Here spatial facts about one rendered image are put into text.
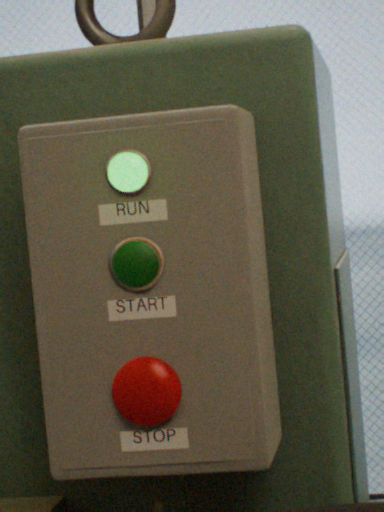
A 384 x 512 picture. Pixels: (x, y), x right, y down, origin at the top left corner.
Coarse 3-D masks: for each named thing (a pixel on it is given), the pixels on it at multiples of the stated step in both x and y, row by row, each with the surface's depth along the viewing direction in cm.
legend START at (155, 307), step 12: (120, 300) 52; (132, 300) 52; (144, 300) 52; (156, 300) 52; (168, 300) 52; (120, 312) 52; (132, 312) 52; (144, 312) 52; (156, 312) 52; (168, 312) 52
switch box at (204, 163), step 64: (64, 128) 53; (128, 128) 52; (192, 128) 51; (64, 192) 53; (192, 192) 52; (256, 192) 55; (64, 256) 53; (192, 256) 52; (256, 256) 53; (64, 320) 53; (128, 320) 52; (192, 320) 52; (256, 320) 52; (64, 384) 53; (192, 384) 52; (256, 384) 52; (64, 448) 53; (192, 448) 52; (256, 448) 52
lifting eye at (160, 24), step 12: (84, 0) 69; (156, 0) 68; (168, 0) 68; (84, 12) 69; (156, 12) 68; (168, 12) 68; (84, 24) 69; (96, 24) 69; (156, 24) 68; (168, 24) 68; (84, 36) 69; (96, 36) 69; (108, 36) 69; (120, 36) 69; (132, 36) 69; (144, 36) 68; (156, 36) 68
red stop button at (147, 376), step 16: (128, 368) 52; (144, 368) 51; (160, 368) 51; (128, 384) 52; (144, 384) 51; (160, 384) 51; (176, 384) 51; (128, 400) 52; (144, 400) 51; (160, 400) 51; (176, 400) 52; (128, 416) 52; (144, 416) 52; (160, 416) 52
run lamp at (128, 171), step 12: (120, 156) 51; (132, 156) 51; (144, 156) 52; (108, 168) 52; (120, 168) 51; (132, 168) 51; (144, 168) 51; (108, 180) 52; (120, 180) 51; (132, 180) 51; (144, 180) 52; (120, 192) 52; (132, 192) 52
